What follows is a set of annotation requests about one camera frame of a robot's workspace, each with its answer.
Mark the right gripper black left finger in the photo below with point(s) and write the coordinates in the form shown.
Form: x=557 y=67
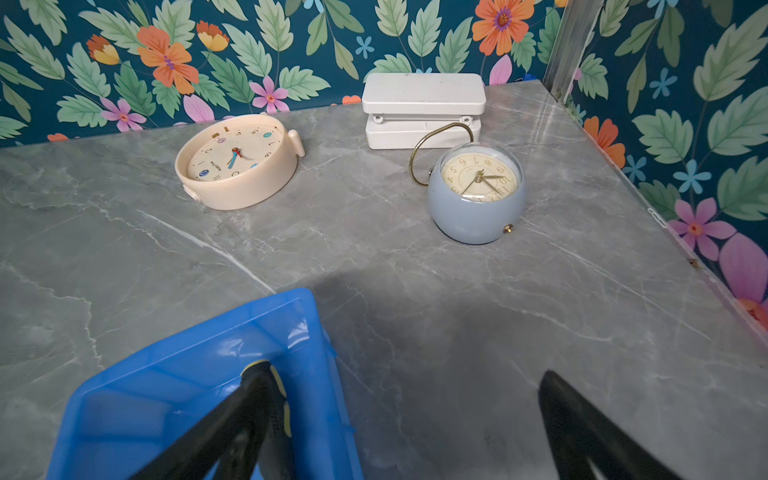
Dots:
x=225 y=443

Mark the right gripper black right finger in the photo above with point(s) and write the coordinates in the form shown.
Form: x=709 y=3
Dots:
x=585 y=443

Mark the black yellow screwdriver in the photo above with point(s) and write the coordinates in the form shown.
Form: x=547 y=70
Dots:
x=276 y=459

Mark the blue plastic bin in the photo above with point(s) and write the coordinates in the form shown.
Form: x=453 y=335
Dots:
x=119 y=420

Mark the blue globe alarm clock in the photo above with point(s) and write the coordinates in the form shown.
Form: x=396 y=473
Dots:
x=476 y=193

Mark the peach round clock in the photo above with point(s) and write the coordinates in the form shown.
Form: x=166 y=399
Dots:
x=239 y=162

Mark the white plastic box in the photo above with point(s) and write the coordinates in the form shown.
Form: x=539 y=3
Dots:
x=402 y=108

